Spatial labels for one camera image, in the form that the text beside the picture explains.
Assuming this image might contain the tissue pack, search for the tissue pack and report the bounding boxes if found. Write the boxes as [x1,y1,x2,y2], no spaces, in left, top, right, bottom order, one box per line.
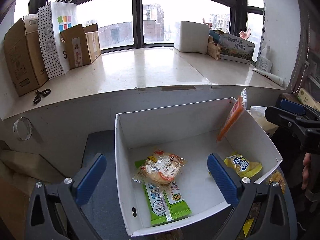
[250,106,278,137]

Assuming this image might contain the small cream box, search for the small cream box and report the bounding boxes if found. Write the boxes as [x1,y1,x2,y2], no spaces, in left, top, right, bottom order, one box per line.
[297,88,320,111]

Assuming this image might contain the green snack bag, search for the green snack bag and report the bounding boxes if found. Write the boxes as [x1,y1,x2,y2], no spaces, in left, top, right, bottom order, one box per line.
[134,159,193,227]

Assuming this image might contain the white rolled tube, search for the white rolled tube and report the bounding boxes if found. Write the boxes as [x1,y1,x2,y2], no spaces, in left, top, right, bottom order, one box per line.
[253,68,284,86]

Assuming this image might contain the black scissors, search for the black scissors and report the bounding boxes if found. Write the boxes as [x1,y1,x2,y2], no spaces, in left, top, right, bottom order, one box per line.
[33,89,51,105]

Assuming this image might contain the orange snack packet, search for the orange snack packet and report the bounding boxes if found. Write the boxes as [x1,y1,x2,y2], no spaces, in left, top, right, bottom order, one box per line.
[217,95,247,141]

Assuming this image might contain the white foam box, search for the white foam box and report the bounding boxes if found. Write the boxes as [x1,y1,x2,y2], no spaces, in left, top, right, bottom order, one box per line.
[174,21,209,54]

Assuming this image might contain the round cracker packet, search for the round cracker packet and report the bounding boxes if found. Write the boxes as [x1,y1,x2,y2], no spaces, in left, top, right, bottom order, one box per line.
[132,149,187,186]

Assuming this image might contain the brown cardboard sheet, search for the brown cardboard sheet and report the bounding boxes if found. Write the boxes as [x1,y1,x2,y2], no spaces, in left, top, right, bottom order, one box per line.
[1,179,29,239]

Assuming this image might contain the blue table cloth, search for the blue table cloth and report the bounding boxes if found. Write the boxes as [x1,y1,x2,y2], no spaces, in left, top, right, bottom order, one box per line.
[75,129,296,240]

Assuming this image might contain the wooden pen holder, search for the wooden pen holder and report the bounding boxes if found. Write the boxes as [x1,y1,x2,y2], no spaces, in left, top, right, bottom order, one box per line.
[207,35,221,60]

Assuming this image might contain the white bottle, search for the white bottle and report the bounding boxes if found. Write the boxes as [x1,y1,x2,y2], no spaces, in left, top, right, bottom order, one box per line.
[255,44,272,73]

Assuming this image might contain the white tape roll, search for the white tape roll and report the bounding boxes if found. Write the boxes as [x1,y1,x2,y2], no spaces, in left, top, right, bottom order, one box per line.
[13,116,33,141]

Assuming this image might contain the small brown cardboard box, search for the small brown cardboard box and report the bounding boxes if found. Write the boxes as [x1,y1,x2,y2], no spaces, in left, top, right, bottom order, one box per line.
[60,23,101,69]

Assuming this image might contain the yellow small snack bag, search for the yellow small snack bag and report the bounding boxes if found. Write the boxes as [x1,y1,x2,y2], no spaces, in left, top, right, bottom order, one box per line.
[223,152,263,178]

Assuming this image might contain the person's right hand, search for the person's right hand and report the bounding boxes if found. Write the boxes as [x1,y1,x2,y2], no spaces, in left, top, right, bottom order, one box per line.
[302,153,311,190]

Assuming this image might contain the white dotted paper bag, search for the white dotted paper bag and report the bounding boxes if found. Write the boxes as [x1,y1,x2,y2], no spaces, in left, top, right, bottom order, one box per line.
[37,0,76,80]

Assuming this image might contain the printed long gift box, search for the printed long gift box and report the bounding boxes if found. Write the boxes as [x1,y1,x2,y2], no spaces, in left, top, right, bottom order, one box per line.
[218,31,255,64]

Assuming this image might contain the white storage box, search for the white storage box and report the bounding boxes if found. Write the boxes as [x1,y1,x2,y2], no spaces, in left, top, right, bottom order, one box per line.
[115,98,283,237]

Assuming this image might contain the large brown cardboard box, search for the large brown cardboard box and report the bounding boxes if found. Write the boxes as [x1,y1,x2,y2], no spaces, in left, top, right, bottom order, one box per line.
[4,14,49,96]

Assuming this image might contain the yellow round pastry packet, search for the yellow round pastry packet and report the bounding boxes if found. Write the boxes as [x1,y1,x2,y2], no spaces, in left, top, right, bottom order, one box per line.
[266,170,286,194]

